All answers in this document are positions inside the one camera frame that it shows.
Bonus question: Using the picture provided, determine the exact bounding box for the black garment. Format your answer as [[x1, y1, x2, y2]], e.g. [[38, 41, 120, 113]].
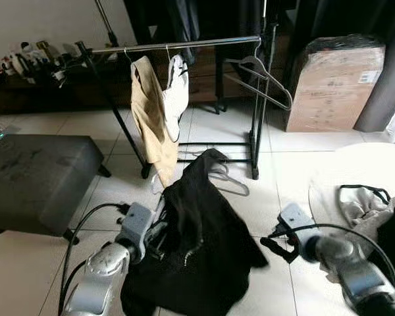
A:
[[120, 148, 269, 316]]

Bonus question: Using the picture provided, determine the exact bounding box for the dark grey clothes hanger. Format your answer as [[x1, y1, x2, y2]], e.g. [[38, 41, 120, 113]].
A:
[[224, 38, 294, 111]]

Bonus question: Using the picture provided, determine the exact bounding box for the white clothes pile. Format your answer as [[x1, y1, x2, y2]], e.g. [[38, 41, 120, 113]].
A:
[[308, 184, 395, 277]]

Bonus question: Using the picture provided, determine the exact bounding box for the beige hanging garment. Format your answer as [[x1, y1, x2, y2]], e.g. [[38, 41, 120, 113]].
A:
[[130, 56, 180, 187]]

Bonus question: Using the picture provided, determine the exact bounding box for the grey fabric ottoman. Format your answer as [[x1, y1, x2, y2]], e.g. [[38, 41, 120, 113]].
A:
[[0, 134, 113, 244]]

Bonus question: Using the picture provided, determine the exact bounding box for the white hanging garment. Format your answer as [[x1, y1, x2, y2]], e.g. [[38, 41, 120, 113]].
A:
[[163, 54, 190, 142]]

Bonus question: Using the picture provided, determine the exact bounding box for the wrapped cardboard box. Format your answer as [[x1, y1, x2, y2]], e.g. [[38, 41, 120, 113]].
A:
[[285, 34, 387, 132]]

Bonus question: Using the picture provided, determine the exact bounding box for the dark wooden low cabinet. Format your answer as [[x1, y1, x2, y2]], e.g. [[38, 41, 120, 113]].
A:
[[0, 36, 297, 116]]

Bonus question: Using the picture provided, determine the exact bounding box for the black metal clothes rack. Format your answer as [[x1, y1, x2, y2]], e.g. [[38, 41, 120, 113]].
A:
[[76, 0, 280, 180]]

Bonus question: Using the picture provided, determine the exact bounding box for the dark grey curtain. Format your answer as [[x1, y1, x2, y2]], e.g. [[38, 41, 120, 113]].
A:
[[354, 0, 395, 132]]

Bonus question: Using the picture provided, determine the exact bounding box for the tan shoe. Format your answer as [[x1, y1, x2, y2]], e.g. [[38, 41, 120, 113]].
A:
[[36, 41, 60, 63]]

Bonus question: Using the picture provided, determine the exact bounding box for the white sneaker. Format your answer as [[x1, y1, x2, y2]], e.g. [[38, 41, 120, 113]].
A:
[[12, 45, 37, 74]]

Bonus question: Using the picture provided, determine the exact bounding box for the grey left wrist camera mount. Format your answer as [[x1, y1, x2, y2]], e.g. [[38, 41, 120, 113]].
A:
[[117, 202, 157, 263]]

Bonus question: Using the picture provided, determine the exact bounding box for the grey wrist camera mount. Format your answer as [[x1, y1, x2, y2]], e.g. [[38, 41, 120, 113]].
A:
[[117, 202, 157, 263], [278, 203, 317, 254]]

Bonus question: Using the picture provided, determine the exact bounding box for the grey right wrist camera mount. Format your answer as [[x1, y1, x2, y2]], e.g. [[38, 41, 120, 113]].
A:
[[278, 203, 317, 254]]

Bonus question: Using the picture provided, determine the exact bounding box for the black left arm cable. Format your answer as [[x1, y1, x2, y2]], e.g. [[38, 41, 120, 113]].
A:
[[58, 203, 131, 316]]

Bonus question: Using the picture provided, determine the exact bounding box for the black bag strap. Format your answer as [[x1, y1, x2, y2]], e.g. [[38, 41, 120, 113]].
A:
[[338, 184, 391, 205]]

